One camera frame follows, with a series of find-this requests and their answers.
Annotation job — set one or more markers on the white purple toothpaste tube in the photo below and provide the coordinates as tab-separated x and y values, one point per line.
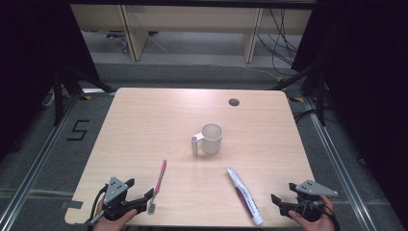
245	195

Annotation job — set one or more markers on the aluminium floor rail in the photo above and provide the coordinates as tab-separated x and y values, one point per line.
336	160
35	160

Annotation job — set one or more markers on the small coloured items under shelf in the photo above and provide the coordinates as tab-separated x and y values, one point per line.
118	40

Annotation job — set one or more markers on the grey tape strip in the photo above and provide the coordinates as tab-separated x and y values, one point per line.
72	204

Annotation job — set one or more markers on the yellow black hazard tape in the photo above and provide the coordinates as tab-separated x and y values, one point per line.
85	97
296	99

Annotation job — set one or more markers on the white power strip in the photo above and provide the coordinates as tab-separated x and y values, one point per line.
48	99

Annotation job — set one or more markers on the person's right hand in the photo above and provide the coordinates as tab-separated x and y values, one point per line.
316	224

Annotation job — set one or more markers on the black metal stand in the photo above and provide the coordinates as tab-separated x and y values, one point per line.
59	96
320	96

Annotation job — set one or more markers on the light wooden shelf unit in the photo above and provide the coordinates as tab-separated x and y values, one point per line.
192	16

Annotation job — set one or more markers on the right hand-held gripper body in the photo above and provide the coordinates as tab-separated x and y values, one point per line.
312	192

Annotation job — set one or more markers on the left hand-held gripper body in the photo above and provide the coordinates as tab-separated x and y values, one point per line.
113	192

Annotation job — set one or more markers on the pink toothbrush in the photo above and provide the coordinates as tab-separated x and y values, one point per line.
158	184

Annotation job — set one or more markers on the person's left hand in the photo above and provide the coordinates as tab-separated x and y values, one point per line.
119	221

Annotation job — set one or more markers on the black curtain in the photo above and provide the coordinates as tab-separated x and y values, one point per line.
369	80
32	64

